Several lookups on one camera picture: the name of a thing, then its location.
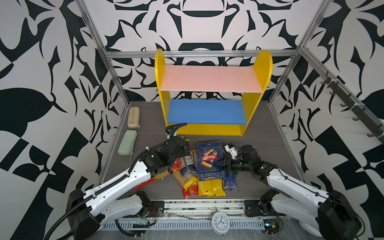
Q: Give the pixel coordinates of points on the yellow wooden shelf unit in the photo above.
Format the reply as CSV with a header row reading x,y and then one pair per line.
x,y
263,67

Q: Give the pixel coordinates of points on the yellow Pastatime spaghetti bag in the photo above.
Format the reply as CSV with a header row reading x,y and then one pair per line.
x,y
211,188

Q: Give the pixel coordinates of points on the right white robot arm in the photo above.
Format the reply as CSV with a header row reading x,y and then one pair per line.
x,y
323,214

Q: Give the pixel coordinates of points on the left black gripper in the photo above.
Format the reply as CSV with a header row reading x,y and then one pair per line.
x,y
186,150

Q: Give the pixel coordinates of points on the beige zipper case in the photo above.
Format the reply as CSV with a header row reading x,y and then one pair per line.
x,y
134,118

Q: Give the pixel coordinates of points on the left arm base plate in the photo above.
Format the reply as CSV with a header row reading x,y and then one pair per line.
x,y
154,209

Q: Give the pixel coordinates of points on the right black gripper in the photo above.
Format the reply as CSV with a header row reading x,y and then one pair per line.
x,y
228,163

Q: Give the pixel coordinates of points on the clear blue label noodle pack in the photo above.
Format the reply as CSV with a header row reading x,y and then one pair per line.
x,y
187,165

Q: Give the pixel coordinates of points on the white slotted cable duct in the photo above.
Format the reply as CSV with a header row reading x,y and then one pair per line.
x,y
185,224

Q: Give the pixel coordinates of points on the blue Barilla pasta box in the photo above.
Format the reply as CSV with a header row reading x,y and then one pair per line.
x,y
210,161

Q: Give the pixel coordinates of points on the blue Barilla spaghetti bag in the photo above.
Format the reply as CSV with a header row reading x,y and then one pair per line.
x,y
231,174

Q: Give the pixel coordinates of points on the blue lower shelf board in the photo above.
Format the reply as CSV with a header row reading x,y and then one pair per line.
x,y
213,112

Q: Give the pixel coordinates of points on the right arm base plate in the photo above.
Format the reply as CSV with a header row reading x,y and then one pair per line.
x,y
258,208

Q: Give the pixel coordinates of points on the mint green zipper case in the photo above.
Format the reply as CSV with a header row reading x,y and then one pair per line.
x,y
126,147

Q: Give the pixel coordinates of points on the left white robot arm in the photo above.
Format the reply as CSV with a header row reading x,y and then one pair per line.
x,y
88,211

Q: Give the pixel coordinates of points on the round white alarm clock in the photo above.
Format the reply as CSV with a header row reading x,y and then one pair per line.
x,y
220,223

